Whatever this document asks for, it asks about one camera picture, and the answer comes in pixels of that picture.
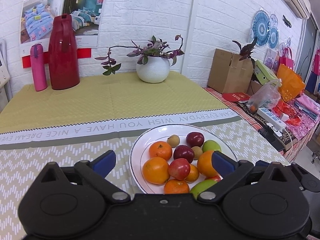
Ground white water dispenser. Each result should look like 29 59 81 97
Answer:
0 39 12 103

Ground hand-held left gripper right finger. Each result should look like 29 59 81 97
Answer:
197 149 294 204

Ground white round device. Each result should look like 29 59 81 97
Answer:
265 122 283 138

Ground white plate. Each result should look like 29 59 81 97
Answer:
129 124 238 195

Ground large orange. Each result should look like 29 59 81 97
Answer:
197 150 220 177

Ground red thermos jug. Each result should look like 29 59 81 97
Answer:
48 14 81 90

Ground pink floral cloth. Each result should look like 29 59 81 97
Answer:
287 115 320 163

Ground green shoe box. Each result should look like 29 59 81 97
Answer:
254 60 279 85

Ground pink thermos bottle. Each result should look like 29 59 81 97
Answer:
30 44 48 92

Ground dark red apple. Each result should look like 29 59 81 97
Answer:
186 132 205 148

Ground small orange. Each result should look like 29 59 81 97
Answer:
184 164 200 183

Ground white power strip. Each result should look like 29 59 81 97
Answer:
257 107 287 132

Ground large tangerine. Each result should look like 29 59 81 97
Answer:
149 141 173 161

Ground green apple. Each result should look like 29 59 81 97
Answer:
202 140 222 153
190 179 218 199

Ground small blue round fan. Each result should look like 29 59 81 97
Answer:
268 26 280 49

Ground wall poster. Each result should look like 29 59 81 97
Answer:
20 0 107 68

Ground dark red plum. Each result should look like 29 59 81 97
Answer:
173 145 195 164

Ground purple printed card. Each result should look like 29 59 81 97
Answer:
264 48 280 72

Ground clear plastic bag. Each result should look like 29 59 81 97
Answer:
246 79 282 112

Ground orange bag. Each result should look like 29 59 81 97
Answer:
277 64 306 102

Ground brown longan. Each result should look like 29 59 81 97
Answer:
191 146 203 160
167 135 180 148

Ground red envelope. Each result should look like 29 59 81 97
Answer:
222 92 250 102

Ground cardboard box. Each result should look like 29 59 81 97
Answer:
207 48 254 94

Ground blue decorative plates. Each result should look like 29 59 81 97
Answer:
251 9 271 47

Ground pink gift bag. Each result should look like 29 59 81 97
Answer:
279 46 294 68

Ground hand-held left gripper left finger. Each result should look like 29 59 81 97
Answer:
35 150 132 204

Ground dark purple plant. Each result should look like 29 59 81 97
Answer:
232 38 258 68

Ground small tangerine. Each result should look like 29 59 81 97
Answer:
164 179 190 194

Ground black device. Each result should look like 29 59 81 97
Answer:
258 128 292 152

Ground purple plant in white pot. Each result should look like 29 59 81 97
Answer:
94 35 185 83

